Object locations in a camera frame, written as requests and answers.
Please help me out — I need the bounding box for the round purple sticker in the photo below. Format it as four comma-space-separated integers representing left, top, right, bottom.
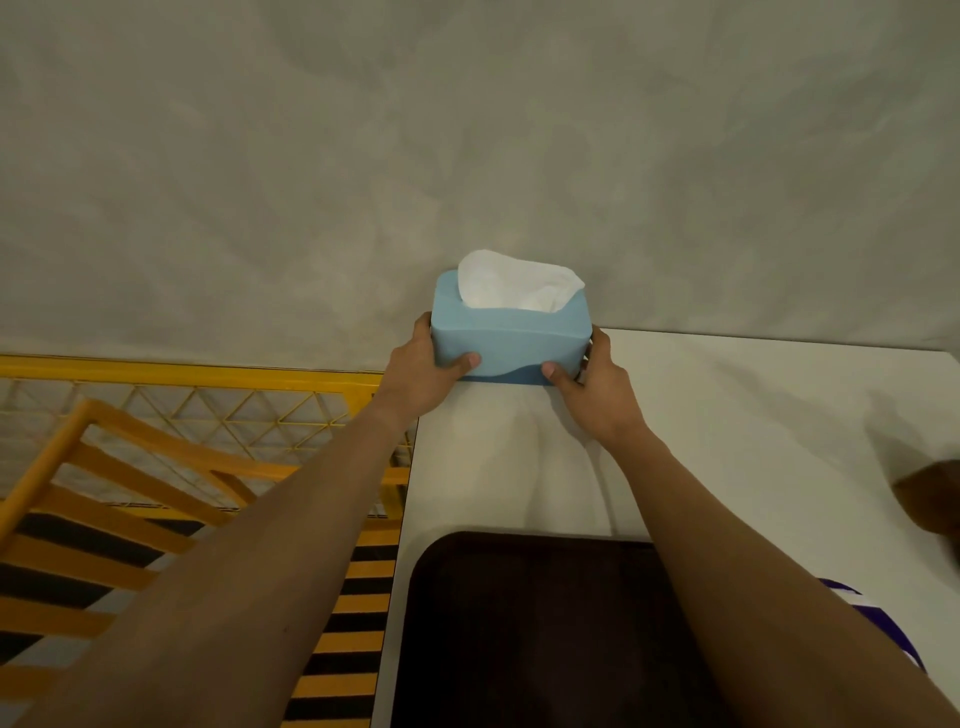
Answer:
817, 577, 928, 673

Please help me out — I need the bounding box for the yellow slatted chair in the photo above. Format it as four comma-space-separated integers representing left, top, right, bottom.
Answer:
0, 398, 412, 728

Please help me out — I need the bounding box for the yellow wire mesh railing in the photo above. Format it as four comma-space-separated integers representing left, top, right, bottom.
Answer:
0, 354, 418, 519

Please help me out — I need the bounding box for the dark brown plastic tray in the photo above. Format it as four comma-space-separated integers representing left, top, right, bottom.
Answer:
389, 530, 740, 728

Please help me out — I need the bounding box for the white tissue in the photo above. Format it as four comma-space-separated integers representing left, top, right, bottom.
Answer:
455, 248, 586, 315

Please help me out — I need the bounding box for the light blue tissue box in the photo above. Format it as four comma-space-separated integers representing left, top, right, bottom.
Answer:
431, 268, 592, 387

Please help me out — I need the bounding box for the person's right hand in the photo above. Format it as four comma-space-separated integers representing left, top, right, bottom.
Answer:
539, 324, 648, 450

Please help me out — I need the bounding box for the person's left hand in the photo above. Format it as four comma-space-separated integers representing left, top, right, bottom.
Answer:
373, 311, 483, 425

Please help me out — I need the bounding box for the person's left forearm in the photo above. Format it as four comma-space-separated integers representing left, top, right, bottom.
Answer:
14, 397, 421, 728

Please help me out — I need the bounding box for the person's right forearm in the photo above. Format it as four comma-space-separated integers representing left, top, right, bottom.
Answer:
607, 423, 960, 728

